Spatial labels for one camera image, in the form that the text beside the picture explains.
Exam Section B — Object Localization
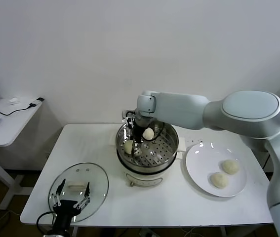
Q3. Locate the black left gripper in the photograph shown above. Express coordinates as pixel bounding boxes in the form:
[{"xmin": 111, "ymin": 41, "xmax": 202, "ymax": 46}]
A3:
[{"xmin": 50, "ymin": 179, "xmax": 91, "ymax": 232}]

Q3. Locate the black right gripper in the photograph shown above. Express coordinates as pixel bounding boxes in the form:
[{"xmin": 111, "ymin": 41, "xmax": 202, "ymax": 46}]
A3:
[{"xmin": 129, "ymin": 118, "xmax": 145, "ymax": 158}]

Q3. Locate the white steamed baozi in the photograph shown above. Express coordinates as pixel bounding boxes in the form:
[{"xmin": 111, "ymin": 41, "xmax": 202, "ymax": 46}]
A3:
[
  {"xmin": 142, "ymin": 127, "xmax": 155, "ymax": 141},
  {"xmin": 123, "ymin": 140, "xmax": 133, "ymax": 155},
  {"xmin": 221, "ymin": 159, "xmax": 241, "ymax": 175},
  {"xmin": 210, "ymin": 172, "xmax": 230, "ymax": 190}
]

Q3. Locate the glass pot lid cream handle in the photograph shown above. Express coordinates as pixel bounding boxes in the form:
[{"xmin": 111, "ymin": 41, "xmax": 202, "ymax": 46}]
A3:
[{"xmin": 48, "ymin": 162, "xmax": 110, "ymax": 222}]

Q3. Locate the perforated steel steamer basket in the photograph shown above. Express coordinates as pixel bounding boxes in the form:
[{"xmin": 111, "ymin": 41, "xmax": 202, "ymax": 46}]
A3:
[{"xmin": 116, "ymin": 116, "xmax": 180, "ymax": 173}]

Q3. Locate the cream electric cooker base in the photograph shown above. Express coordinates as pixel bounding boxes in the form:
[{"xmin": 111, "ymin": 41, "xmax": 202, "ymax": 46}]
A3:
[{"xmin": 109, "ymin": 132, "xmax": 187, "ymax": 188}]

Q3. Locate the white round plate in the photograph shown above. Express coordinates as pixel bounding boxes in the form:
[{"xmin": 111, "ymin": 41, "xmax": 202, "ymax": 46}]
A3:
[{"xmin": 185, "ymin": 142, "xmax": 248, "ymax": 198}]

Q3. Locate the white side desk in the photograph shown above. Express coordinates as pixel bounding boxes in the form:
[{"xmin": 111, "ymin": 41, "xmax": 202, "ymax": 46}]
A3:
[{"xmin": 0, "ymin": 98, "xmax": 44, "ymax": 210}]

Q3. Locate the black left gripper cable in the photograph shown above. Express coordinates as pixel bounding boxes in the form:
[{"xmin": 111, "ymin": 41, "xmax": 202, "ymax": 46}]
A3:
[{"xmin": 36, "ymin": 211, "xmax": 56, "ymax": 231}]

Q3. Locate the black adapter cable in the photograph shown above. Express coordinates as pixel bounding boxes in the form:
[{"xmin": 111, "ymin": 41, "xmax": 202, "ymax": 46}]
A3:
[{"xmin": 0, "ymin": 97, "xmax": 45, "ymax": 117}]

